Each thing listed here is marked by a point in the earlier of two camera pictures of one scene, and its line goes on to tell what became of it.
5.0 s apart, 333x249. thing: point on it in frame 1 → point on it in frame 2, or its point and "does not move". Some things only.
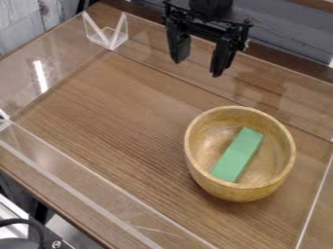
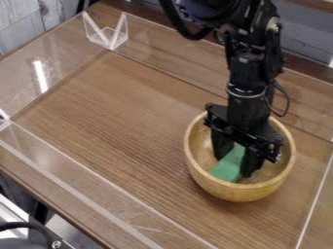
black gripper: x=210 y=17 → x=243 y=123
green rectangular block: x=237 y=155 does not move
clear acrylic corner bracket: x=108 y=36 does not move
